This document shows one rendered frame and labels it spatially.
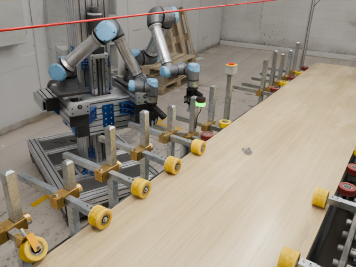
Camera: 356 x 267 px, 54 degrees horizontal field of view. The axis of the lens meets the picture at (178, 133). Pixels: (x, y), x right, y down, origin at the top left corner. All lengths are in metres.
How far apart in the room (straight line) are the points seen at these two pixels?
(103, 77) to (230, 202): 1.54
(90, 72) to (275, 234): 1.80
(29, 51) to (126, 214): 3.48
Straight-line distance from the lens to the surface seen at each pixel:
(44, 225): 2.98
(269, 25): 9.97
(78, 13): 2.67
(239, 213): 1.52
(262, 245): 1.39
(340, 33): 9.75
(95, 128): 2.69
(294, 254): 1.27
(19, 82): 4.65
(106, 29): 2.22
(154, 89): 2.28
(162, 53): 2.34
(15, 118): 4.69
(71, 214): 1.61
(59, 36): 4.72
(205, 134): 2.17
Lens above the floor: 1.80
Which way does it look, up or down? 25 degrees down
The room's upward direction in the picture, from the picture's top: 2 degrees clockwise
